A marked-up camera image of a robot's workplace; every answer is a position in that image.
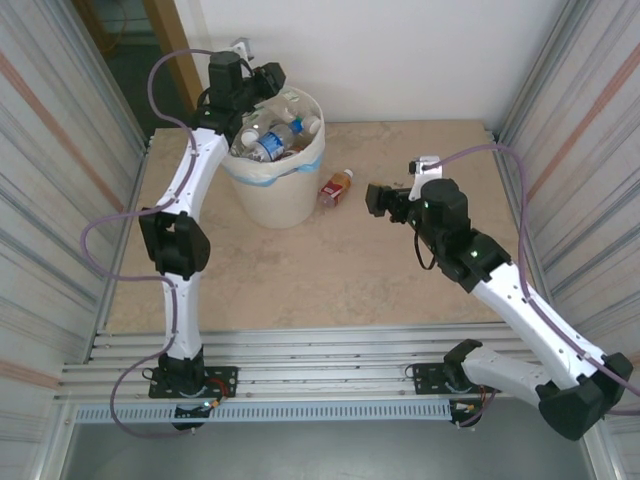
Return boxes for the wooden door frame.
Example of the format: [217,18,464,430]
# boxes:
[143,0,211,127]

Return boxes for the corrugated enclosure side panel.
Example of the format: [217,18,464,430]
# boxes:
[0,0,151,446]
[492,0,640,469]

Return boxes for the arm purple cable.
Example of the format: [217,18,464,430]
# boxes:
[79,48,214,440]
[432,144,640,417]

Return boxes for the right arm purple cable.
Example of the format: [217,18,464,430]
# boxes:
[432,144,640,417]

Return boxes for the white trash bin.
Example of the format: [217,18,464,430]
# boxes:
[222,85,326,189]

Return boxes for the blue label bottle white cap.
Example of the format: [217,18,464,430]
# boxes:
[241,121,296,164]

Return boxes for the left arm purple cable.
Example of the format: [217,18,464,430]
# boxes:
[79,48,214,440]

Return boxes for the white plastic bin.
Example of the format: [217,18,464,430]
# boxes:
[222,85,326,230]

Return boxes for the tea bottle red label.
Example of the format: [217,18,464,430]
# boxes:
[318,168,356,209]

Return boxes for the orange cord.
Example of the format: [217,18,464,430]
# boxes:
[99,0,132,57]

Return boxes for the grey slotted cable duct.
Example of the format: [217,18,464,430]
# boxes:
[73,402,454,422]

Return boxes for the aluminium rail frame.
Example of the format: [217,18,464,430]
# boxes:
[58,322,599,404]

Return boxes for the red yellow base wires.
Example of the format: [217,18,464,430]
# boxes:
[199,378,225,411]
[449,387,499,430]

